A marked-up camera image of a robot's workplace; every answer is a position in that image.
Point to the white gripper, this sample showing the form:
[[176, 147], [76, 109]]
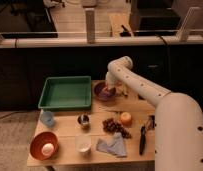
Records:
[[111, 81]]

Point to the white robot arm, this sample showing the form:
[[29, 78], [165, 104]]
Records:
[[178, 119]]

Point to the purple bowl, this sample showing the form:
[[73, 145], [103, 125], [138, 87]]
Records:
[[103, 93]]

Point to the orange bowl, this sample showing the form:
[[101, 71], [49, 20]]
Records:
[[39, 141]]

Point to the yellow banana toy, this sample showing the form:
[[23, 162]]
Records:
[[122, 88]]

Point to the orange fruit toy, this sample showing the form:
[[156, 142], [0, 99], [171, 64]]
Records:
[[126, 118]]

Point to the bunch of dark grapes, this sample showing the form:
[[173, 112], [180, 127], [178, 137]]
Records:
[[112, 126]]

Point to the wooden table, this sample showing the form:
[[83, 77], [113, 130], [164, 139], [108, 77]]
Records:
[[66, 128]]

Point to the small metal cup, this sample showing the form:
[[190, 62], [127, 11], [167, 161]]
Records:
[[83, 120]]

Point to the green plastic tray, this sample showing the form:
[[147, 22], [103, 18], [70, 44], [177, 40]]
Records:
[[66, 93]]

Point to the blue cloth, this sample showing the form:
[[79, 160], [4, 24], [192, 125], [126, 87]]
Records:
[[115, 147]]

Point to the clear plastic cup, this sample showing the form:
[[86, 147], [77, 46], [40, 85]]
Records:
[[83, 144]]

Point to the light blue cup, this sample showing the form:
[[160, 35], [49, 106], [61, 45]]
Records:
[[47, 118]]

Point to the white egg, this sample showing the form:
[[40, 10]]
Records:
[[47, 149]]

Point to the black handled tool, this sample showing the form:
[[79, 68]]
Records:
[[149, 125]]

